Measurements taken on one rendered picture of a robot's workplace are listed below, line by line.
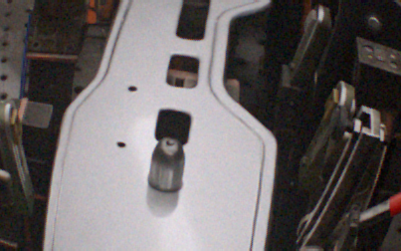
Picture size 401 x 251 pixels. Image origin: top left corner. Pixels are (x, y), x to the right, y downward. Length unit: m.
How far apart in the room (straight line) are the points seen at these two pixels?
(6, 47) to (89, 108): 0.61
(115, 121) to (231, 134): 0.11
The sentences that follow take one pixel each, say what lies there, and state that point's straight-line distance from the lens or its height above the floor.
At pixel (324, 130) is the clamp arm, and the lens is 1.14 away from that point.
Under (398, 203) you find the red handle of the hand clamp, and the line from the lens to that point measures 0.98.
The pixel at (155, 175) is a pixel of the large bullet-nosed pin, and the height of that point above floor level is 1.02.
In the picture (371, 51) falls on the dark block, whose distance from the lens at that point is 1.17.
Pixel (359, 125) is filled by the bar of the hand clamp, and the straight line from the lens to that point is 0.91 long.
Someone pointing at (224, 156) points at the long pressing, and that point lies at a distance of 1.17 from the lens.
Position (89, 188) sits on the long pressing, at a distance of 1.11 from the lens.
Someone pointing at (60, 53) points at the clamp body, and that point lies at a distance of 1.38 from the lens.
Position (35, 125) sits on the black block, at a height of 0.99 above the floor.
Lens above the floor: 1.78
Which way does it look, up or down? 41 degrees down
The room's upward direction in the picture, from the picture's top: 10 degrees clockwise
